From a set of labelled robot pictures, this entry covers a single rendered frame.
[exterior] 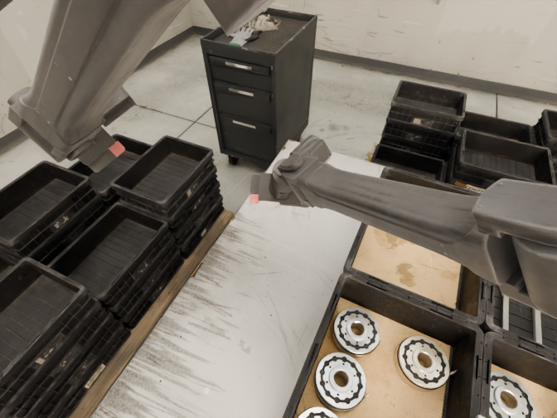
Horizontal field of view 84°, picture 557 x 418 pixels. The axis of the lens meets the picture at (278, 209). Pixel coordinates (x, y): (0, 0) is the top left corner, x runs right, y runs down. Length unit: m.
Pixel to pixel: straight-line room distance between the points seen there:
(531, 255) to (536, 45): 3.50
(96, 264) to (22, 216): 0.41
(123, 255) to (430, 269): 1.23
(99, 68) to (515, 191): 0.31
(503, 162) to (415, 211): 1.68
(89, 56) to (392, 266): 0.80
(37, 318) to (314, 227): 1.02
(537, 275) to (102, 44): 0.32
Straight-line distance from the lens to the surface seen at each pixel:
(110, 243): 1.62
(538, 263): 0.27
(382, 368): 0.78
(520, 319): 0.97
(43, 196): 1.83
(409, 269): 0.90
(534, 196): 0.28
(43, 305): 1.44
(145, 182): 1.66
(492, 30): 3.65
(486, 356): 0.76
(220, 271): 1.00
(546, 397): 0.92
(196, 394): 0.89
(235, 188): 2.20
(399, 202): 0.36
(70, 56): 0.27
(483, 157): 1.99
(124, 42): 0.22
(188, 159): 1.71
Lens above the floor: 1.56
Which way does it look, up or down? 49 degrees down
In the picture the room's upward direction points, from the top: straight up
